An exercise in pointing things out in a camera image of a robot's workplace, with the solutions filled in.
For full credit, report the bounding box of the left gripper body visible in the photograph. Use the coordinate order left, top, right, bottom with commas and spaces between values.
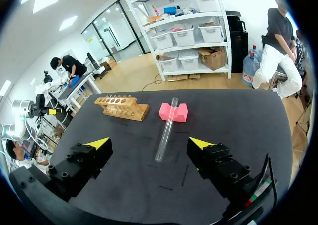
29, 94, 50, 118

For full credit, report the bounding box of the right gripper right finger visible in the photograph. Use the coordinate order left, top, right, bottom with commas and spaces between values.
186, 137, 259, 209

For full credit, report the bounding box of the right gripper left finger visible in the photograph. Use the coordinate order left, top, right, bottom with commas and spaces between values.
46, 137, 113, 203

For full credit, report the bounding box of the clear glass test tube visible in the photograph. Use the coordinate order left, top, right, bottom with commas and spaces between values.
155, 97, 179, 163

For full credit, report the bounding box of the wooden test tube rack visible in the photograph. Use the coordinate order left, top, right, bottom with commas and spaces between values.
94, 94, 150, 122

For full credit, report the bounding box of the person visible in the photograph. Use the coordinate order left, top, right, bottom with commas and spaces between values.
5, 139, 48, 172
252, 0, 303, 99
292, 29, 310, 73
50, 55, 88, 78

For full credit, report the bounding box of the pink foam block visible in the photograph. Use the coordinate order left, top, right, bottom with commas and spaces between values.
158, 102, 189, 123

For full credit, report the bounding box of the white cable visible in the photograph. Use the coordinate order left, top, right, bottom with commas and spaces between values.
22, 113, 50, 152

